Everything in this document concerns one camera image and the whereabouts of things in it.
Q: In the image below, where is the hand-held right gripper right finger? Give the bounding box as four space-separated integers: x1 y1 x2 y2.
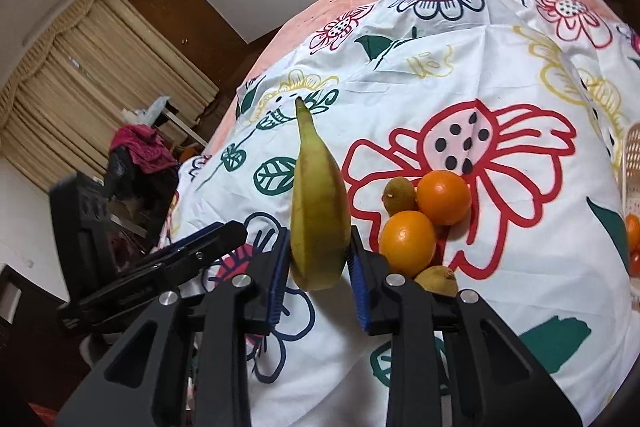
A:
349 224 583 427

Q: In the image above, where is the beige curtain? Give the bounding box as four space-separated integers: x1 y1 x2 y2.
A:
0 0 221 188

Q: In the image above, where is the white floral blanket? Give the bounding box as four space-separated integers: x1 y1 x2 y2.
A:
165 0 640 427

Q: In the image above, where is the large yellow-green banana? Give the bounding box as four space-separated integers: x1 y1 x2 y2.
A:
290 98 352 292

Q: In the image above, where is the dark cloth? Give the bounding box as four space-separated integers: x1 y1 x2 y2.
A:
102 147 181 233

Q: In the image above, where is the brown wooden door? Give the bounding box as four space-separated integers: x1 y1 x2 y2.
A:
127 0 276 48

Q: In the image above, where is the dark wooden cabinet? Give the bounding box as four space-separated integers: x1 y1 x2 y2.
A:
0 263 96 413

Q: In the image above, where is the red cloth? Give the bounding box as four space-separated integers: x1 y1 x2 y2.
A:
109 124 180 175

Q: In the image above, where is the orange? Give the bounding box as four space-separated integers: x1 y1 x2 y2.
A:
625 213 640 255
378 210 437 278
416 170 472 227

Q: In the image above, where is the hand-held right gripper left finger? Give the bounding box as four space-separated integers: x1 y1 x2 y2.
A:
54 227 293 427

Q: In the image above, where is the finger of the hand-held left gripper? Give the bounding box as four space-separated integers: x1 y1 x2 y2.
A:
150 221 227 259
120 222 249 294

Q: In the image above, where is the cream plastic colander basket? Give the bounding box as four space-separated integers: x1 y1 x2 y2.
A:
611 122 640 215

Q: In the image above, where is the white rack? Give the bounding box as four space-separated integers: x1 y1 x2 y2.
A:
122 96 208 148

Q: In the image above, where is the brown kiwi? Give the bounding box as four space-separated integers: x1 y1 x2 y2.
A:
382 177 418 214
414 266 459 299

